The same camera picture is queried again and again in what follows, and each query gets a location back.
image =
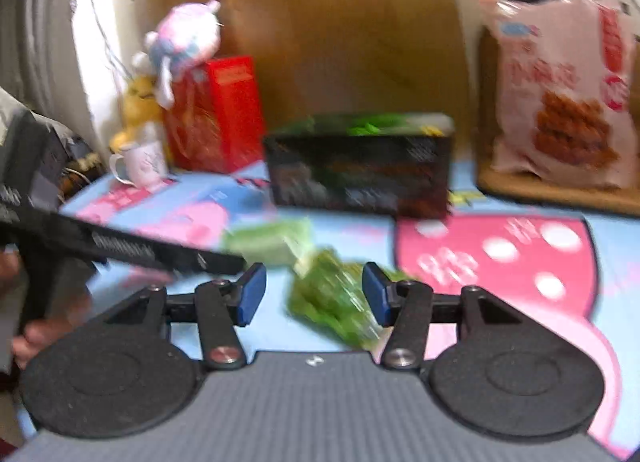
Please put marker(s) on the red gift box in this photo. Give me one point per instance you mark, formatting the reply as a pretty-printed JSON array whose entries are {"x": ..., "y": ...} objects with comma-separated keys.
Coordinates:
[{"x": 220, "y": 111}]

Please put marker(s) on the large light green leaf packet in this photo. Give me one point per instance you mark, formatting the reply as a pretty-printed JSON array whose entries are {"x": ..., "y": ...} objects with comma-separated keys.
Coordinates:
[{"x": 272, "y": 242}]

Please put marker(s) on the black cardboard box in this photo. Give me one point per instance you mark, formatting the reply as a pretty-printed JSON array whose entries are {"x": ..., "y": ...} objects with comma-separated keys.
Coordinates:
[{"x": 360, "y": 176}]

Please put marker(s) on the yellow duck plush toy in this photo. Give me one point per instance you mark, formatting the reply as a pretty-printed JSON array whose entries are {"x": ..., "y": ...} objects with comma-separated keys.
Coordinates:
[{"x": 140, "y": 101}]

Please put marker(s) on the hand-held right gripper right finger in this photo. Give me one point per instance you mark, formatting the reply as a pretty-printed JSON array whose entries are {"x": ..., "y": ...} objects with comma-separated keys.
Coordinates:
[{"x": 375, "y": 292}]

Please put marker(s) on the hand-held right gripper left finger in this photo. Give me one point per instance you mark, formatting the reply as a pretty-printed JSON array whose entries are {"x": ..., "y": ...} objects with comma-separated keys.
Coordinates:
[{"x": 252, "y": 292}]

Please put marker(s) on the white enamel mug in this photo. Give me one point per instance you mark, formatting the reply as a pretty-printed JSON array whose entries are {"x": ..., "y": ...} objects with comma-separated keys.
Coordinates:
[{"x": 147, "y": 161}]

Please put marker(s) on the blue cartoon pig bedsheet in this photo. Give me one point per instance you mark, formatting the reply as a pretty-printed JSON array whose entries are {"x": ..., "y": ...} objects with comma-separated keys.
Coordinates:
[{"x": 500, "y": 252}]

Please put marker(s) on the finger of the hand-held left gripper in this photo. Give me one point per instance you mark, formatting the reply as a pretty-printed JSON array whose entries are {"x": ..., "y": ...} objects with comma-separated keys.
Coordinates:
[{"x": 210, "y": 261}]

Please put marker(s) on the pastel plush toy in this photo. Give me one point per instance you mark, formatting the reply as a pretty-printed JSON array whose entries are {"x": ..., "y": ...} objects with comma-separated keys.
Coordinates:
[{"x": 185, "y": 31}]

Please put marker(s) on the small bright green snack packet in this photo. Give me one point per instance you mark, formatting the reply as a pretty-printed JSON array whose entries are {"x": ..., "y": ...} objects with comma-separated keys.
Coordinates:
[{"x": 330, "y": 302}]

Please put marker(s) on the light green snack packet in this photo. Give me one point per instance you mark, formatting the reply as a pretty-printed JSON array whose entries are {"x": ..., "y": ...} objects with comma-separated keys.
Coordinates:
[{"x": 372, "y": 125}]

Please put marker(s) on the person's left hand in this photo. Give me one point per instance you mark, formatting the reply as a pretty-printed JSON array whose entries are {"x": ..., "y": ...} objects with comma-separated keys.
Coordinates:
[{"x": 35, "y": 337}]

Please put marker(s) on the grey curtain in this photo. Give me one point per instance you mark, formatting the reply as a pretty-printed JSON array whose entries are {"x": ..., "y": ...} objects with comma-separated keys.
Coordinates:
[{"x": 35, "y": 16}]

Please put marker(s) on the wooden headboard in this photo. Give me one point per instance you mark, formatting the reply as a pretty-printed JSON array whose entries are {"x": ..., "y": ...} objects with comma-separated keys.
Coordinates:
[{"x": 325, "y": 31}]

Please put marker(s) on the large pink snack bag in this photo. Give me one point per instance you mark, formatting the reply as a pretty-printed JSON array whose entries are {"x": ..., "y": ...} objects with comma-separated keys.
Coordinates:
[{"x": 550, "y": 91}]

